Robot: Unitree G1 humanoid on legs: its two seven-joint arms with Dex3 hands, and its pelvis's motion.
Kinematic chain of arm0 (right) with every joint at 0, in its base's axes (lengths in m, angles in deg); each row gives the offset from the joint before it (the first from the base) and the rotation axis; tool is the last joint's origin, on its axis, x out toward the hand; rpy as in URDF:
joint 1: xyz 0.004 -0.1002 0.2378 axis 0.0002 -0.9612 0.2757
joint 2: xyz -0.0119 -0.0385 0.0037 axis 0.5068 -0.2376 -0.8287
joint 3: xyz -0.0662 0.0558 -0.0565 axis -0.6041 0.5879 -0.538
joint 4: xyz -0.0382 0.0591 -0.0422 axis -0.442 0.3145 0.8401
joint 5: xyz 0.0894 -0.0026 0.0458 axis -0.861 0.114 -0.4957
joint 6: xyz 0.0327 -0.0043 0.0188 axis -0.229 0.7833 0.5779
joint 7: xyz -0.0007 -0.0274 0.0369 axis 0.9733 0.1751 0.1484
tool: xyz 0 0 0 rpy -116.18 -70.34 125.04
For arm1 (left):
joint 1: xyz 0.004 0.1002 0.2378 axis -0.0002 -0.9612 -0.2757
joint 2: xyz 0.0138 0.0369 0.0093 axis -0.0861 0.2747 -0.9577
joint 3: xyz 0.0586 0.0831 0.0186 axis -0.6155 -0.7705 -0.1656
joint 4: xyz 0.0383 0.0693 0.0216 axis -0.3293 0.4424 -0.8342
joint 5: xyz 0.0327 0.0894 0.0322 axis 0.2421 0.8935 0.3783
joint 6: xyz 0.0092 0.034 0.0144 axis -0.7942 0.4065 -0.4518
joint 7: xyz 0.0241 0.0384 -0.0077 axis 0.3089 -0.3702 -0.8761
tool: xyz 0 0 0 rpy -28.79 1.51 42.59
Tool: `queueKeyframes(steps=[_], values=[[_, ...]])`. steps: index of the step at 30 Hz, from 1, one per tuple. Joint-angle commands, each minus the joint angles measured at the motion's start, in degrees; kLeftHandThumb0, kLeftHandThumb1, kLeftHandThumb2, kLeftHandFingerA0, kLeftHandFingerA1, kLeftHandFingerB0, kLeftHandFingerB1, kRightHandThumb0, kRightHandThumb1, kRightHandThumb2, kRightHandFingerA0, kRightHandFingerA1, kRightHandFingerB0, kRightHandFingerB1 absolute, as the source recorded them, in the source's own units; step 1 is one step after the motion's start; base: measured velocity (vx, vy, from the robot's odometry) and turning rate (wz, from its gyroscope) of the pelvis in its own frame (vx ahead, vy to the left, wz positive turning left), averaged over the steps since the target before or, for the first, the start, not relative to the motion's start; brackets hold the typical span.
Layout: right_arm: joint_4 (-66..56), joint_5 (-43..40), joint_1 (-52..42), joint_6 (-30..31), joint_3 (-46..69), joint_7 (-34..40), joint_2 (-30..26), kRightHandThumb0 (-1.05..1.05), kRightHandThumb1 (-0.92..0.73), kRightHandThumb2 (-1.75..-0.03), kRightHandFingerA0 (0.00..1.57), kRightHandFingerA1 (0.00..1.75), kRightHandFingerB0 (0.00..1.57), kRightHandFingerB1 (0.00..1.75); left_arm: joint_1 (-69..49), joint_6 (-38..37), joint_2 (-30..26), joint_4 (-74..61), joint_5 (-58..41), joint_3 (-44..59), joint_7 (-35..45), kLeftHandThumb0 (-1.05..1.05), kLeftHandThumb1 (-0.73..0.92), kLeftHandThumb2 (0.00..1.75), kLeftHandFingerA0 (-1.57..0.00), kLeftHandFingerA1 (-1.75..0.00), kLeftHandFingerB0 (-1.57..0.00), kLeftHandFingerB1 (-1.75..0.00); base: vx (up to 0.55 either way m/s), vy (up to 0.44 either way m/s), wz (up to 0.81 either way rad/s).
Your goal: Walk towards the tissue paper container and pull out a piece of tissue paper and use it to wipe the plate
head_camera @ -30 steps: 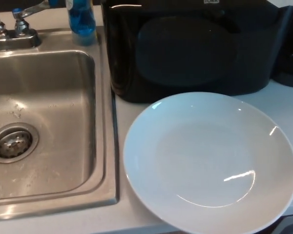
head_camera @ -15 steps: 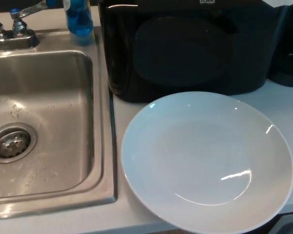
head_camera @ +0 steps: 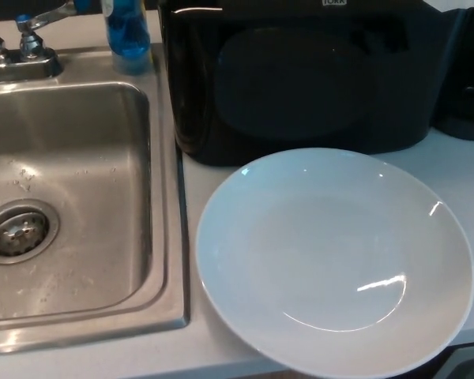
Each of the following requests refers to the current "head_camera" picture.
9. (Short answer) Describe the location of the white round plate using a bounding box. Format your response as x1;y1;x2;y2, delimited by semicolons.
194;147;474;378

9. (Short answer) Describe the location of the black tissue paper dispenser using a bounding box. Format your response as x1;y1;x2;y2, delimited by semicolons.
157;0;466;166

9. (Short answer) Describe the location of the stainless steel sink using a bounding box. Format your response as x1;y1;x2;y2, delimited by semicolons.
0;45;193;358

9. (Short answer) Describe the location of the blue dish soap bottle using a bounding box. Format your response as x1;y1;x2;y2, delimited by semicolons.
101;0;154;76

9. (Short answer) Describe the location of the metal sink drain strainer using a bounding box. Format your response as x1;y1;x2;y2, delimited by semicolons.
0;199;60;265

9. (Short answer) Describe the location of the black countertop appliance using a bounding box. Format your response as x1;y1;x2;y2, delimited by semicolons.
432;6;474;142

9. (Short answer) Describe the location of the chrome faucet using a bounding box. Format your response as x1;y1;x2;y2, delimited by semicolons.
0;11;63;84

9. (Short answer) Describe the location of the dark grey cabinet front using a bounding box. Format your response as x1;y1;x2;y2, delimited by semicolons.
432;342;474;379

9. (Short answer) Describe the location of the chrome faucet handle blue cap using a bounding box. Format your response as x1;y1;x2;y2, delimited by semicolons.
15;0;78;62

